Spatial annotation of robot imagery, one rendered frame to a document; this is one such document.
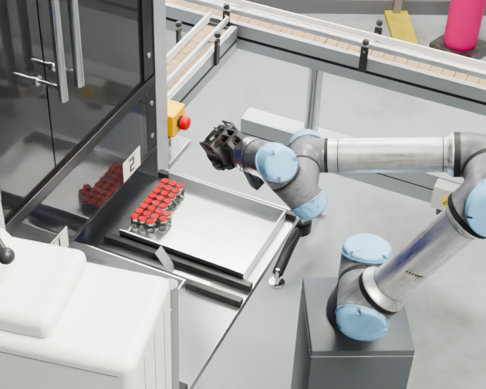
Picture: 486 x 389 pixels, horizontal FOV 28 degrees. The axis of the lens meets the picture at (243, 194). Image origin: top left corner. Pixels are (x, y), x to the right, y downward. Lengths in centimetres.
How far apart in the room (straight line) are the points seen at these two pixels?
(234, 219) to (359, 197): 155
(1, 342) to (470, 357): 234
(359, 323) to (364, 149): 38
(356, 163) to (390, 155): 7
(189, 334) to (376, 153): 59
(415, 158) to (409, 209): 193
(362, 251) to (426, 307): 137
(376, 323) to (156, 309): 87
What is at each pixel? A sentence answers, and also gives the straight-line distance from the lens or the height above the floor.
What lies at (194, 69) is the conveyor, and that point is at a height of 93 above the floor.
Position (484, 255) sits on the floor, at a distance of 384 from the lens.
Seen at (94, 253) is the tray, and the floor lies 90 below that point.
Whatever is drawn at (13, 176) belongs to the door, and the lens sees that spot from 200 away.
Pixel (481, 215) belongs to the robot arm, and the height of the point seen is 131.
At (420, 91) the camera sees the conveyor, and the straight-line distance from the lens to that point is 308.
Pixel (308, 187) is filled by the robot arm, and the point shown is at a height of 129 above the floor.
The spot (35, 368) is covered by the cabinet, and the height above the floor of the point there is 151.
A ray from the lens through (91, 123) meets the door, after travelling 222.
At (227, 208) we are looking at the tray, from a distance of 253.
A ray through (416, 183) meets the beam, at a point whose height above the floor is 50.
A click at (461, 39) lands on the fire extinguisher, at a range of 490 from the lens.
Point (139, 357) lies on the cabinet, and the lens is 131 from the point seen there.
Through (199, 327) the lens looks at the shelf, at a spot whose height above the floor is 88.
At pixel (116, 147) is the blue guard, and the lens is 235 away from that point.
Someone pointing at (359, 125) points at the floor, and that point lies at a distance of 439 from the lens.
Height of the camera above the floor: 253
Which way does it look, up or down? 40 degrees down
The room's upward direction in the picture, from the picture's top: 3 degrees clockwise
